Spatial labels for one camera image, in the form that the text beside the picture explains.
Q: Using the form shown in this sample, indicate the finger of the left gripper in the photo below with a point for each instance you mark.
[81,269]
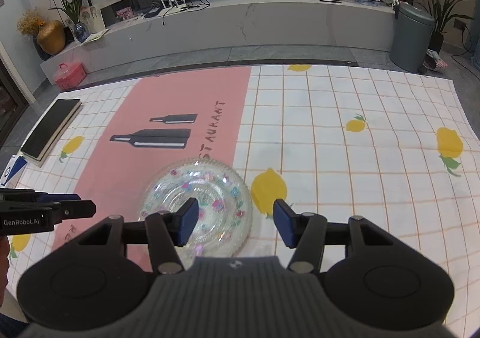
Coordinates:
[72,209]
[32,196]

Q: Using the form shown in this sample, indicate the white tv console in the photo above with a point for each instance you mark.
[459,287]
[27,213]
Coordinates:
[234,23]

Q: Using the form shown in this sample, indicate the clear glass plate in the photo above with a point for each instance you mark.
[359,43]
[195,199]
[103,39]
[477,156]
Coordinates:
[225,206]

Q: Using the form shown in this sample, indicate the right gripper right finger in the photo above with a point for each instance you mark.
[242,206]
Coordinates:
[308,234]

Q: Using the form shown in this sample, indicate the blue white box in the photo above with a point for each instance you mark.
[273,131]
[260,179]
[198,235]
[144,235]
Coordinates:
[13,171]

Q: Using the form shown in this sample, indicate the grey-green trash bin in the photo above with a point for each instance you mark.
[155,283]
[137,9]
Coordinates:
[412,35]

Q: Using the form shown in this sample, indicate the tall potted plant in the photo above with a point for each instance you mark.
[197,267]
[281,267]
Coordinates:
[442,12]

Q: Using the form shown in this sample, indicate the golden vase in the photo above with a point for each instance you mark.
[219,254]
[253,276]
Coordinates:
[51,37]

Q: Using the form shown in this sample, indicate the black notebook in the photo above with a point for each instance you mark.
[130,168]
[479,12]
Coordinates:
[48,129]

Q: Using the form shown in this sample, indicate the potted plant in blue vase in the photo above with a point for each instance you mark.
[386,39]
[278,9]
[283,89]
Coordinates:
[72,9]

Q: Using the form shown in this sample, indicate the pink storage box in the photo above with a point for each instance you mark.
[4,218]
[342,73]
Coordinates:
[69,76]

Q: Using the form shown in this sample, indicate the checkered lemon tablecloth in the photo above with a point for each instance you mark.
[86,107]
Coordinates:
[392,147]

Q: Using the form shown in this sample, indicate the person right hand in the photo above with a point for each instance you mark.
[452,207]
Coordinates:
[4,266]

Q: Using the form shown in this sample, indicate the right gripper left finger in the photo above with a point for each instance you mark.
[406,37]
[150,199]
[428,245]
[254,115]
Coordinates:
[162,233]

